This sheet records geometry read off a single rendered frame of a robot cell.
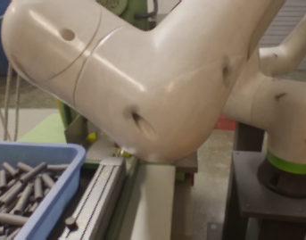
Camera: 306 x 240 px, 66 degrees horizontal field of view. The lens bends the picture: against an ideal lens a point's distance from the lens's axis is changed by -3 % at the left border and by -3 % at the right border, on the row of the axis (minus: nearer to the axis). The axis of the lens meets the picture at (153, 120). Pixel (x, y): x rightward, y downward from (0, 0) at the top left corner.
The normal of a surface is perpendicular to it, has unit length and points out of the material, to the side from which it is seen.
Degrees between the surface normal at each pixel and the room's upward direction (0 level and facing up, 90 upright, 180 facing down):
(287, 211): 0
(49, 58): 83
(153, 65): 40
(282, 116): 89
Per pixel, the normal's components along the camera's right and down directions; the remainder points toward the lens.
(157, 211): -0.04, -0.91
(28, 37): -0.22, 0.18
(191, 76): 0.27, -0.22
